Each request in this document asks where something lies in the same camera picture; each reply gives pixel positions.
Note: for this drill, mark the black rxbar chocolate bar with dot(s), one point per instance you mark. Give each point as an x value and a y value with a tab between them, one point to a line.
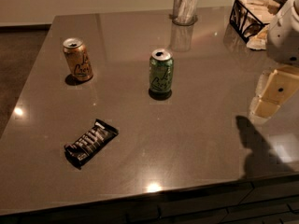
90	143

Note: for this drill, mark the black wire packet basket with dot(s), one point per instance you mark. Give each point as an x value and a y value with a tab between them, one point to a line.
249	17

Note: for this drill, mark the clear cup with stirrers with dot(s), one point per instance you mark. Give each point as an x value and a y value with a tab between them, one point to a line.
184	12

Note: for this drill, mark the green soda can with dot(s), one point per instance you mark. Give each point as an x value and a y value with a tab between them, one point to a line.
161	70

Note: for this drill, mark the orange soda can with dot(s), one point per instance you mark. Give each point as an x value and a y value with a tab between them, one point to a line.
77	59

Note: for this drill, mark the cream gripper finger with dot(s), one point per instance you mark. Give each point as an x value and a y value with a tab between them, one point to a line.
281	85
264	109

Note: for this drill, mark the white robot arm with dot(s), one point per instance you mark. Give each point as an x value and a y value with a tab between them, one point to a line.
282	44

